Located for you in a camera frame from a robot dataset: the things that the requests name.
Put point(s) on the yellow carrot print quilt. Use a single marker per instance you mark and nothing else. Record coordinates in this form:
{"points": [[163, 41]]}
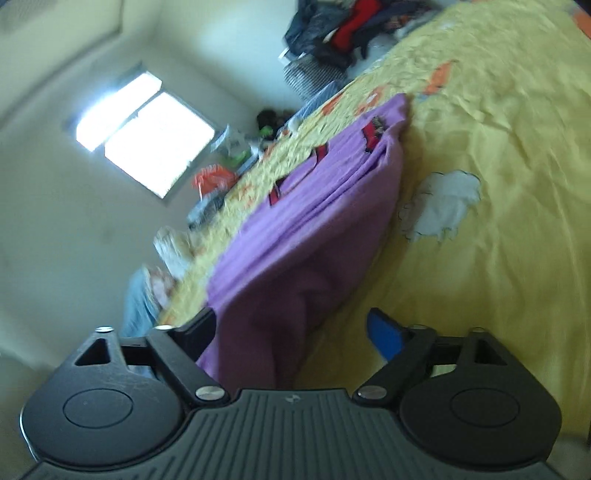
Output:
{"points": [[508, 230]]}

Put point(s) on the pile of folded clothes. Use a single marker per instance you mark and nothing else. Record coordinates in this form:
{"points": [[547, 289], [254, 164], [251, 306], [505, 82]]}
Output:
{"points": [[397, 18]]}

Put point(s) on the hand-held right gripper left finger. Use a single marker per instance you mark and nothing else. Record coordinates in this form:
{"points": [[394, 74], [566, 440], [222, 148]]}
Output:
{"points": [[198, 332]]}

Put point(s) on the purple sweater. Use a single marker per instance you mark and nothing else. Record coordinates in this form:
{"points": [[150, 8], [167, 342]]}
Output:
{"points": [[300, 240]]}

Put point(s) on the black white striped garment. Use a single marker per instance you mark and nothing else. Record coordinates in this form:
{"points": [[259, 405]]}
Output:
{"points": [[205, 210]]}

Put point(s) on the blue quilted bed pad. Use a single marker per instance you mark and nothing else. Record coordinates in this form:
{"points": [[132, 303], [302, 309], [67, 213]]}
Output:
{"points": [[318, 99]]}

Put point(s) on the window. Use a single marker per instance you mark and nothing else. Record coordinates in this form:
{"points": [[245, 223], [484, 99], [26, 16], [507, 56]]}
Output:
{"points": [[152, 138]]}

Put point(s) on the light blue pillow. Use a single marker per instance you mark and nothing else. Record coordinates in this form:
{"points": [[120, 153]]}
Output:
{"points": [[138, 309]]}

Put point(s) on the dark bag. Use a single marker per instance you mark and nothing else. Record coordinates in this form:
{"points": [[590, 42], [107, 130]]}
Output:
{"points": [[272, 117]]}

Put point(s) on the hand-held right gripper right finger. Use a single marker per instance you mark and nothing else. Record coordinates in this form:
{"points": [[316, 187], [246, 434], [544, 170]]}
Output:
{"points": [[385, 334]]}

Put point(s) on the pink cloth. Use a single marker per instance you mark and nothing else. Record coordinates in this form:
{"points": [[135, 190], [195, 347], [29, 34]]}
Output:
{"points": [[159, 286]]}

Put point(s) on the orange plastic bag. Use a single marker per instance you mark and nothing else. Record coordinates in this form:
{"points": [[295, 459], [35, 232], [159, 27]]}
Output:
{"points": [[212, 177]]}

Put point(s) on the red garment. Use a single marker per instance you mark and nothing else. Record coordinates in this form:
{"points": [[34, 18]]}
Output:
{"points": [[355, 23]]}

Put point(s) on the houndstooth bag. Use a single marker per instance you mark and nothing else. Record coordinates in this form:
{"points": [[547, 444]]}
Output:
{"points": [[309, 76]]}

